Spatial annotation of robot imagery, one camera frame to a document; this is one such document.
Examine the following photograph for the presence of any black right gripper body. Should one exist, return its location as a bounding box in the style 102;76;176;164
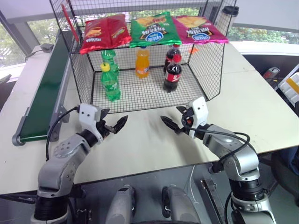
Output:
181;109;196;135

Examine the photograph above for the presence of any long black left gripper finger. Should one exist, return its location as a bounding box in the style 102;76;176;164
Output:
104;115;129;135

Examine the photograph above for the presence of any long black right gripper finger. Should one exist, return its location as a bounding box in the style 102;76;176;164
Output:
160;115;185;136

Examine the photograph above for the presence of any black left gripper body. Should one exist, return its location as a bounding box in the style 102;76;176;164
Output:
96;119;111;139

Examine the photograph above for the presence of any green conveyor belt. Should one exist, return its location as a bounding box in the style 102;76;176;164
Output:
12;30;76;147

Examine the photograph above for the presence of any red metal bar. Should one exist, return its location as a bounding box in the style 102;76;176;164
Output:
61;3;80;43

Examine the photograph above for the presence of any green soda bottle yellow cap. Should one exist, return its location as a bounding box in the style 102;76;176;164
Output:
100;62;121;102

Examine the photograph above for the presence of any cola bottle red cap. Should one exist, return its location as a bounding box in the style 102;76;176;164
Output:
163;44;181;73
163;54;183;92

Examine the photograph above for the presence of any orange soda bottle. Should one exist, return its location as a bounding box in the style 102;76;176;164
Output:
135;45;151;80

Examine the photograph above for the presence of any grey rounded robot leg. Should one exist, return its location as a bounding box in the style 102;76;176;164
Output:
162;185;199;224
104;186;137;224

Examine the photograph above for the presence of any red chips bag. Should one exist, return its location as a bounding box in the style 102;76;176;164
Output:
79;14;132;55

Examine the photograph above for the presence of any pink chips bag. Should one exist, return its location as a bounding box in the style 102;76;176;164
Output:
172;15;229;45

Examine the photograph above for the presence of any green chips bag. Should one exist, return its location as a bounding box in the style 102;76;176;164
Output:
129;11;183;48

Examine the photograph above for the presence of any red and black device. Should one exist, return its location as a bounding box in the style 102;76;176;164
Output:
263;66;280;81

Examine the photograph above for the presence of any translucent tumbler black lid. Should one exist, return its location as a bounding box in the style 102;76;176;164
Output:
216;6;240;36

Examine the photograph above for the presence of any white box yellow tape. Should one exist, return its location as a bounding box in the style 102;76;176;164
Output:
279;71;299;103

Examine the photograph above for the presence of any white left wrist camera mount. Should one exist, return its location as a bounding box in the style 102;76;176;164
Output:
78;104;104;143

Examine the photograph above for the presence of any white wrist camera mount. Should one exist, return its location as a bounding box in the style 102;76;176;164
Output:
78;104;104;143
187;96;209;139

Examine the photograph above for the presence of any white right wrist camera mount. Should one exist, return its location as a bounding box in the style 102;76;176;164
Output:
187;96;209;139

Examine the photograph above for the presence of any black wire mesh shelf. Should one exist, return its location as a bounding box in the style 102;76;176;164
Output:
49;0;238;114

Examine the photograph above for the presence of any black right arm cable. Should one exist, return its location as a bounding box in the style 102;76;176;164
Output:
183;125;250;173

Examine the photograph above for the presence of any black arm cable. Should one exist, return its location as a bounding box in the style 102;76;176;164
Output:
183;125;250;173
45;106;81;162

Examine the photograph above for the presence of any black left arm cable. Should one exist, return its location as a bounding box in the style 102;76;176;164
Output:
45;106;81;162

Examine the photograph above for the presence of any thin white cable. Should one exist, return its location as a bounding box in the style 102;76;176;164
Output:
186;166;197;202

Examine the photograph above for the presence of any black table frame leg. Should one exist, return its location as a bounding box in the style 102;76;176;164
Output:
200;179;223;224

